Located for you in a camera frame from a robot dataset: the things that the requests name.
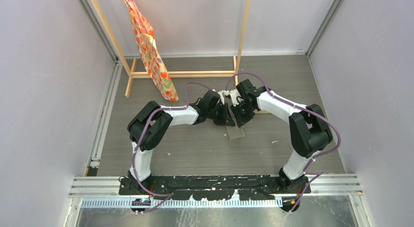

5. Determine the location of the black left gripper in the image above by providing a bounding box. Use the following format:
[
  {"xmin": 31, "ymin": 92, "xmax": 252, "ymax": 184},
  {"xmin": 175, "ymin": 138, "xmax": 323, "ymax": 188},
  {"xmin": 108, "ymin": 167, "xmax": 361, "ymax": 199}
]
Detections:
[{"xmin": 207, "ymin": 103, "xmax": 235, "ymax": 127}]

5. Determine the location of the grey card holder wallet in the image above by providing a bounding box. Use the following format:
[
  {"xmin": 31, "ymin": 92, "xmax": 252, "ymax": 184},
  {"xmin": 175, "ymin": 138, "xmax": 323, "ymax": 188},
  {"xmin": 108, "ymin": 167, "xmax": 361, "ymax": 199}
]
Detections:
[{"xmin": 226, "ymin": 126, "xmax": 246, "ymax": 141}]

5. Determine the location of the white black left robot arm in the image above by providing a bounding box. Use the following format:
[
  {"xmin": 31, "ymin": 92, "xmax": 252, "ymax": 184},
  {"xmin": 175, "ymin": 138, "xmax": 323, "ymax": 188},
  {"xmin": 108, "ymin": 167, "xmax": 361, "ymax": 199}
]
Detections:
[{"xmin": 127, "ymin": 90, "xmax": 235, "ymax": 195}]

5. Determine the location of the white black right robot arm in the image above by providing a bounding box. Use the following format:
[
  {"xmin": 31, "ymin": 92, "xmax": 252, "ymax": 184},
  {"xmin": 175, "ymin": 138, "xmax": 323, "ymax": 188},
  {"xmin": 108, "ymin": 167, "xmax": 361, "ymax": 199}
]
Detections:
[{"xmin": 223, "ymin": 79, "xmax": 333, "ymax": 193}]

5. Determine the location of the cream oval tray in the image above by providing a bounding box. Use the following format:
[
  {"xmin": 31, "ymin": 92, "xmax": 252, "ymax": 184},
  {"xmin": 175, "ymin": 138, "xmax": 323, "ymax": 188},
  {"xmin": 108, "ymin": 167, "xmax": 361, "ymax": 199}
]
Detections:
[{"xmin": 255, "ymin": 110, "xmax": 270, "ymax": 114}]

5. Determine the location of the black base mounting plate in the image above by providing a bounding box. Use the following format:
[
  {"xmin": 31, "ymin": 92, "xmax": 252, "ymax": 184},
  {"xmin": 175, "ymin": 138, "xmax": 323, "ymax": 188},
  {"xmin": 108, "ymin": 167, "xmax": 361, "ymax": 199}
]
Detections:
[{"xmin": 118, "ymin": 175, "xmax": 309, "ymax": 201}]

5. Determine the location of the floral fabric bag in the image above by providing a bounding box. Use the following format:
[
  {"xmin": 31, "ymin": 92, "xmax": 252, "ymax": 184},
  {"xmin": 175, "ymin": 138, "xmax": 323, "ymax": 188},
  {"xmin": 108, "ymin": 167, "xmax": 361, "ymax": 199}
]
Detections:
[{"xmin": 124, "ymin": 0, "xmax": 179, "ymax": 102}]

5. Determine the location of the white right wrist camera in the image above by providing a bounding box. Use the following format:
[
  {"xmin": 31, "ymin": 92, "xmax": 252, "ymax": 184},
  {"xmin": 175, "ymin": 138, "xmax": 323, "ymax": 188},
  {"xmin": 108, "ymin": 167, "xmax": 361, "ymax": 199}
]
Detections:
[{"xmin": 223, "ymin": 89, "xmax": 243, "ymax": 106}]

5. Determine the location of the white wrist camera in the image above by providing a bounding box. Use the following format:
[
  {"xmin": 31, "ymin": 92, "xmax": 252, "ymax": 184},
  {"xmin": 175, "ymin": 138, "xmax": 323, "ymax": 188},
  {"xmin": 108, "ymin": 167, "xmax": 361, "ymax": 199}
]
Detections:
[
  {"xmin": 223, "ymin": 89, "xmax": 243, "ymax": 106},
  {"xmin": 218, "ymin": 90, "xmax": 228, "ymax": 104}
]

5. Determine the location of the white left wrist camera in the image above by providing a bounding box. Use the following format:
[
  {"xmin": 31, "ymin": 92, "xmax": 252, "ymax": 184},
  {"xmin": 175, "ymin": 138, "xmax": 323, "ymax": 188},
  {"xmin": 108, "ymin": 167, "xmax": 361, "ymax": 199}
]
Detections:
[{"xmin": 218, "ymin": 90, "xmax": 228, "ymax": 104}]

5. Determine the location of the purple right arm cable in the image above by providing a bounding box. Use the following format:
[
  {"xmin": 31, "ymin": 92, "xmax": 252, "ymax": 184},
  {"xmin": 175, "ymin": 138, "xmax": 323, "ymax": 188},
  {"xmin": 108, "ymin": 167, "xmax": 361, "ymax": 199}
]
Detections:
[{"xmin": 225, "ymin": 72, "xmax": 342, "ymax": 213}]

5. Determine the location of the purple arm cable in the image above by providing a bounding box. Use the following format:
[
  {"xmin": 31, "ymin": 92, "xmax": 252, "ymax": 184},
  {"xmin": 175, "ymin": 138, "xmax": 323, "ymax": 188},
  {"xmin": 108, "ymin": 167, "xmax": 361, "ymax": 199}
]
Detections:
[
  {"xmin": 131, "ymin": 82, "xmax": 212, "ymax": 214},
  {"xmin": 225, "ymin": 72, "xmax": 342, "ymax": 213}
]

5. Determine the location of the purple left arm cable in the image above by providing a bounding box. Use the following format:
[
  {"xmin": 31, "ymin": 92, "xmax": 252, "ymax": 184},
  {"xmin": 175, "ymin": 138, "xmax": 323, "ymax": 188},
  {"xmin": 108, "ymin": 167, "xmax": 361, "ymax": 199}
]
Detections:
[{"xmin": 131, "ymin": 82, "xmax": 212, "ymax": 214}]

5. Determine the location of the wooden rack frame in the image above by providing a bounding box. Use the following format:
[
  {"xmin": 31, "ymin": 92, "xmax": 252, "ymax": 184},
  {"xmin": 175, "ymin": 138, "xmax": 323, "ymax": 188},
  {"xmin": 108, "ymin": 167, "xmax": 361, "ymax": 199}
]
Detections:
[{"xmin": 90, "ymin": 0, "xmax": 251, "ymax": 98}]

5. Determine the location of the aluminium front rail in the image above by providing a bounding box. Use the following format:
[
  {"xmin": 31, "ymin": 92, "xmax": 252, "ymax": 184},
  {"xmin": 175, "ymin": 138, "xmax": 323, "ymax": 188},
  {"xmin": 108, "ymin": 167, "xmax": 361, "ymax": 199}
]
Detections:
[{"xmin": 69, "ymin": 174, "xmax": 363, "ymax": 200}]

